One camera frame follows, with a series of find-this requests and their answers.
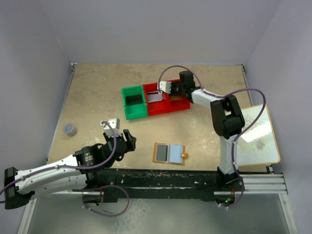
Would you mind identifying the red bin with gold card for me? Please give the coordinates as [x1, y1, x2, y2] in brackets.
[163, 79, 191, 113]

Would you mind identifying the green plastic bin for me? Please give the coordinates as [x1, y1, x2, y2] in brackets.
[121, 85, 148, 120]

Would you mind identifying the white board with wooden frame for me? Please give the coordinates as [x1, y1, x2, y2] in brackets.
[236, 107, 280, 166]

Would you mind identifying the red bin with silver card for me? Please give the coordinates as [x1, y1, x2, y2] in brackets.
[143, 83, 169, 116]

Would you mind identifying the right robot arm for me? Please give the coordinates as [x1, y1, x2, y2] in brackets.
[170, 71, 245, 186]

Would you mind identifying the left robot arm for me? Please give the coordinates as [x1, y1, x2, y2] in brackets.
[1, 129, 137, 210]

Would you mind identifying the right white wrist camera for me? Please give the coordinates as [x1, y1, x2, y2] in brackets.
[158, 81, 172, 94]

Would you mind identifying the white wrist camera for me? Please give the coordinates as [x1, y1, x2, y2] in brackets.
[158, 81, 172, 94]
[100, 117, 122, 138]

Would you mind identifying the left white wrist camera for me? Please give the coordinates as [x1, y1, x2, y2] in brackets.
[100, 117, 122, 138]

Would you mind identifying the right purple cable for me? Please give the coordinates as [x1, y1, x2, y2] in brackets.
[157, 65, 266, 210]

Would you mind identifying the purple cable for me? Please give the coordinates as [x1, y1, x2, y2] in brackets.
[157, 65, 266, 210]
[0, 120, 131, 216]

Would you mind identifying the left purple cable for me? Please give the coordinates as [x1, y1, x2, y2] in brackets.
[0, 120, 131, 216]

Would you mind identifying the aluminium frame rail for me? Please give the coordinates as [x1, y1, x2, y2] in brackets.
[234, 167, 290, 195]

